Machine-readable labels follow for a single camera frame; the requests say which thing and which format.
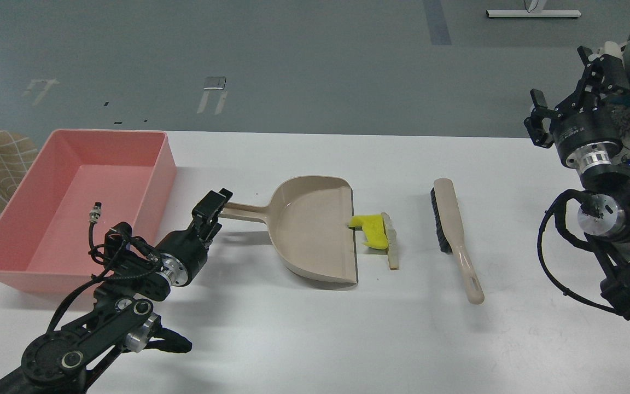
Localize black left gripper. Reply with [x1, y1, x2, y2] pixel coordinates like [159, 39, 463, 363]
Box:
[156, 189, 233, 286]

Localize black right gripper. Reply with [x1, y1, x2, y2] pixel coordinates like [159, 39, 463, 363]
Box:
[523, 47, 630, 169]

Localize beige plastic dustpan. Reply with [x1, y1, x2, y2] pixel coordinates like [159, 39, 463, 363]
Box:
[220, 176, 358, 285]

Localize yellow sponge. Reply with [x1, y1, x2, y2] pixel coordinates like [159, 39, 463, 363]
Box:
[347, 213, 388, 250]

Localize beige hand brush black bristles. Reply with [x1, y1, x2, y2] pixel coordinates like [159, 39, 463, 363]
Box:
[430, 178, 485, 305]

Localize beige foam strip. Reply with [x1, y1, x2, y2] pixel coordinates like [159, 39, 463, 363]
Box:
[381, 212, 400, 271]

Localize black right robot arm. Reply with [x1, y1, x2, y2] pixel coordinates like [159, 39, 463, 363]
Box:
[523, 42, 630, 320]

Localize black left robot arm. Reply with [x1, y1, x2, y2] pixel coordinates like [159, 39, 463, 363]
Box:
[0, 189, 232, 393]

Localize pink plastic bin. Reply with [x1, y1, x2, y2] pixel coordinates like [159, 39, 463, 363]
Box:
[0, 130, 177, 293]

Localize white desk base bar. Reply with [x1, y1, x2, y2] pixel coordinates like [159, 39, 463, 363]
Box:
[486, 10, 582, 19]

